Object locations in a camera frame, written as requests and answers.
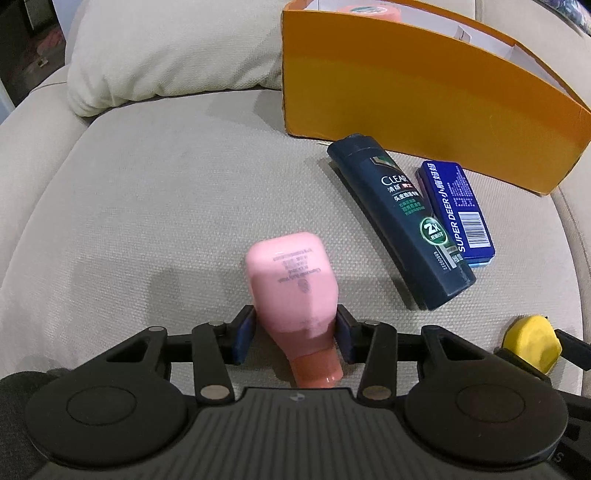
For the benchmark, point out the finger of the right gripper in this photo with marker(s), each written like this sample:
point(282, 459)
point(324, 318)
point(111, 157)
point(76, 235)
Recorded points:
point(574, 350)
point(522, 364)

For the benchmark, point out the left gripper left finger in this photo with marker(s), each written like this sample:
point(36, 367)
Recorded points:
point(213, 347)

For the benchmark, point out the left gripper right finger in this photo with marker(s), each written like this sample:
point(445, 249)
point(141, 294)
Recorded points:
point(375, 345)

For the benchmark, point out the pink lotion bottle orange cap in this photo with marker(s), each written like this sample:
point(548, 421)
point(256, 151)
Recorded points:
point(295, 293)

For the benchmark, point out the dark blue shampoo bottle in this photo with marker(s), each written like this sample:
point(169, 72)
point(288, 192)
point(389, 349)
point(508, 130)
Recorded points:
point(428, 258)

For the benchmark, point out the blue Super Deer box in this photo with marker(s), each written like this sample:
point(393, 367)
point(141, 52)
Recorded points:
point(455, 204)

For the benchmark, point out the orange cardboard box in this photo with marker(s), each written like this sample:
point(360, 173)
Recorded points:
point(468, 93)

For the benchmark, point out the beige throw pillow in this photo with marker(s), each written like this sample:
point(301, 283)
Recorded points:
point(130, 51)

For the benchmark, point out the floral patterned cushion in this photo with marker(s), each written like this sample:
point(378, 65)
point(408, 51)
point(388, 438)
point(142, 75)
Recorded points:
point(572, 11)

